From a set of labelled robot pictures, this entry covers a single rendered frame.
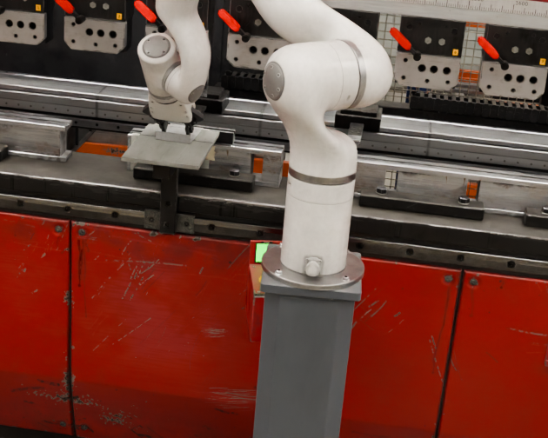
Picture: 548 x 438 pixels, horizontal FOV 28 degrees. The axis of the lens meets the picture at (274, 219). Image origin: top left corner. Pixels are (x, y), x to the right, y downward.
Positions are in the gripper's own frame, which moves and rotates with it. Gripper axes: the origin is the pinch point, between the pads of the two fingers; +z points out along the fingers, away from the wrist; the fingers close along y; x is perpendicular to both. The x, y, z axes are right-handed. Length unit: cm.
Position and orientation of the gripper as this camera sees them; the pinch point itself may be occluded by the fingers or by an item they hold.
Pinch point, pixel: (177, 126)
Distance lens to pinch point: 264.5
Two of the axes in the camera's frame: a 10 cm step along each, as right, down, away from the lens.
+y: -9.8, -1.4, 1.4
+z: 0.6, 4.7, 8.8
